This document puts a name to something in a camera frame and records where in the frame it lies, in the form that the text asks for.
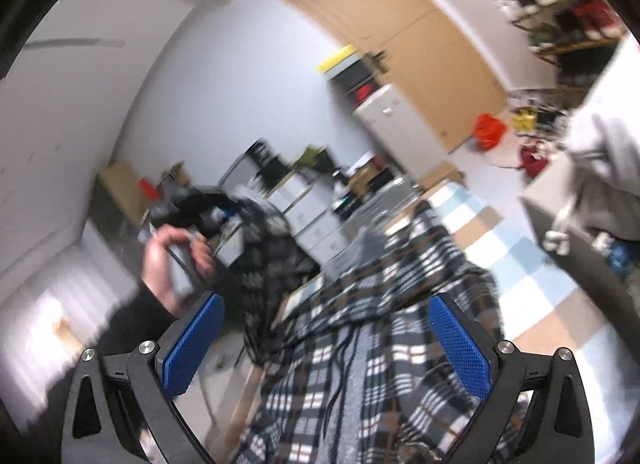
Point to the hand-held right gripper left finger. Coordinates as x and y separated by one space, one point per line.
192 344

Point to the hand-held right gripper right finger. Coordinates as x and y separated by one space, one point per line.
457 344

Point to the plaid lined grey knit jacket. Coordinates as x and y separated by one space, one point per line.
390 304

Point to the person's left forearm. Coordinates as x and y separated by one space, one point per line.
130 324

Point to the person's left hand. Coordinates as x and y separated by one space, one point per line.
160 269

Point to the dark grey refrigerator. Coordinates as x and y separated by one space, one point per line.
115 224

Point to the white drawer cabinet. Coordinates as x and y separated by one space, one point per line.
310 224

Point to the silver suitcase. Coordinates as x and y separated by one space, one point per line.
385 199

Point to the blue patterned cloth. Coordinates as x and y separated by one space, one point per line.
615 254

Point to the grey storage ottoman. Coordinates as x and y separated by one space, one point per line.
545 179

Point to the red bag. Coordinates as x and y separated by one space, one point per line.
489 129

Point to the white ribbed suitcase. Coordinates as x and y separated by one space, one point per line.
395 129

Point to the grey sweatshirt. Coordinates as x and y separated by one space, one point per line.
605 144

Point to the black storage box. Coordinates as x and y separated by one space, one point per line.
350 76

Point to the yellow box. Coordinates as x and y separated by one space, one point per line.
337 56

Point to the wooden door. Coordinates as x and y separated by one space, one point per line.
400 29

